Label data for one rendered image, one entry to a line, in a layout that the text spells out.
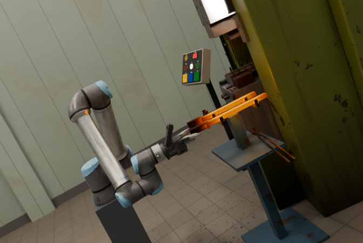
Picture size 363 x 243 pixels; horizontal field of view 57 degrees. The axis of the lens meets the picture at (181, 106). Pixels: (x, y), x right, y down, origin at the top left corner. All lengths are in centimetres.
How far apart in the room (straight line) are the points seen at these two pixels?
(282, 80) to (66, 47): 318
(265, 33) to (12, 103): 340
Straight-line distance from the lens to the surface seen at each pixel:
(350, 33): 203
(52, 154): 462
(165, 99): 476
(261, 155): 182
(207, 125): 172
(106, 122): 198
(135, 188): 169
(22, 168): 457
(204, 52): 276
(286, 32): 197
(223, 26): 228
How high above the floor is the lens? 142
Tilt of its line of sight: 12 degrees down
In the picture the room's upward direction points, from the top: 24 degrees counter-clockwise
